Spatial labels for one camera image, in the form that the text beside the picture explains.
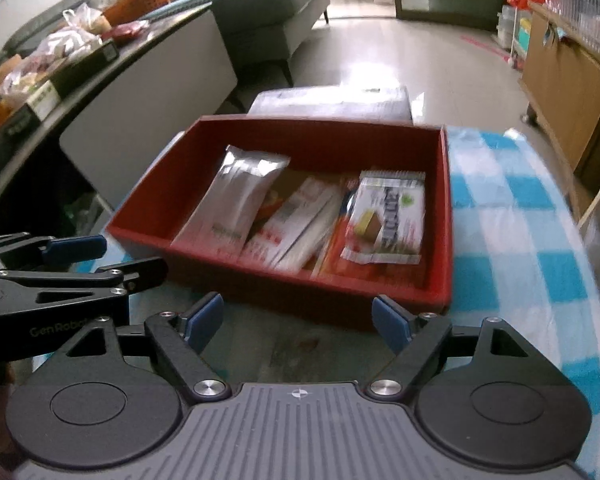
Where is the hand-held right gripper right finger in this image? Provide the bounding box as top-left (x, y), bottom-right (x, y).
top-left (367, 296), bottom-right (568, 402)

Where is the grey green sofa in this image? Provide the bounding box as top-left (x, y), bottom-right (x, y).
top-left (192, 0), bottom-right (331, 88)

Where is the silver packet with red end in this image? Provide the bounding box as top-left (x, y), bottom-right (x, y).
top-left (242, 176), bottom-right (343, 273)

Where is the clear bag of food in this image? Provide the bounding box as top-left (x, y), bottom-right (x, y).
top-left (0, 27), bottom-right (93, 93)

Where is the blue white checked tablecloth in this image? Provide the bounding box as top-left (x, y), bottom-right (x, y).
top-left (30, 125), bottom-right (600, 480)

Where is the brown white wafer packet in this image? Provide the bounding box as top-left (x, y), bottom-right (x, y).
top-left (340, 170), bottom-right (427, 265)

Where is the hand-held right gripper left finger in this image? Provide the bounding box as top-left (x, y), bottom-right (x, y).
top-left (27, 292), bottom-right (231, 403)

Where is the white rolling cart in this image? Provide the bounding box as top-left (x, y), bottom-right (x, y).
top-left (495, 0), bottom-right (536, 68)

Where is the red cardboard box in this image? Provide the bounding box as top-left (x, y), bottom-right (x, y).
top-left (105, 115), bottom-right (456, 333)

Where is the long silver snack packet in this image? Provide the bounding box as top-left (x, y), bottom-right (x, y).
top-left (171, 145), bottom-right (292, 261)

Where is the red yellow snack packet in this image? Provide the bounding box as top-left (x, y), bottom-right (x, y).
top-left (252, 172), bottom-right (366, 281)

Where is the black box with label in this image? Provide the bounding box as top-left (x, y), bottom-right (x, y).
top-left (50, 40), bottom-right (119, 98)
top-left (0, 81), bottom-right (63, 153)

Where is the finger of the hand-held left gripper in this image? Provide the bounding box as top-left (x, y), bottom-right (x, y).
top-left (0, 257), bottom-right (169, 311)
top-left (0, 232), bottom-right (107, 273)

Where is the wooden cabinet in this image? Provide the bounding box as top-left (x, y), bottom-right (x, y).
top-left (519, 0), bottom-right (600, 221)

